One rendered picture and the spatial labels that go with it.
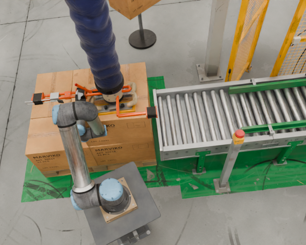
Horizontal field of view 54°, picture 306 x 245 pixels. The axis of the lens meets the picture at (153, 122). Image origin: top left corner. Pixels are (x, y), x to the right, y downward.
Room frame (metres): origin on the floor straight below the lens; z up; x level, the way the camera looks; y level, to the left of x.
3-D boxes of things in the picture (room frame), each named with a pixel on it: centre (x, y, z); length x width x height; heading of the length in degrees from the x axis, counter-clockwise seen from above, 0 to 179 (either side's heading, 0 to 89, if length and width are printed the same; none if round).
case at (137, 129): (1.57, 0.32, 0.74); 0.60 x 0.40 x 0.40; 88
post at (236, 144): (1.06, -0.62, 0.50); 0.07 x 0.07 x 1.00; 0
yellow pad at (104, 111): (1.48, 0.30, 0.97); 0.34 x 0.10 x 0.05; 90
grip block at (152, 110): (1.31, 0.00, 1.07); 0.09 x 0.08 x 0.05; 0
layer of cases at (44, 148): (1.87, 0.61, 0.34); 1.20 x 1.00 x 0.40; 90
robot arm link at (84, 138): (1.26, 0.55, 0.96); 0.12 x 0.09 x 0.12; 96
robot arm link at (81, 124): (1.27, 0.56, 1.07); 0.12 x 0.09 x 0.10; 0
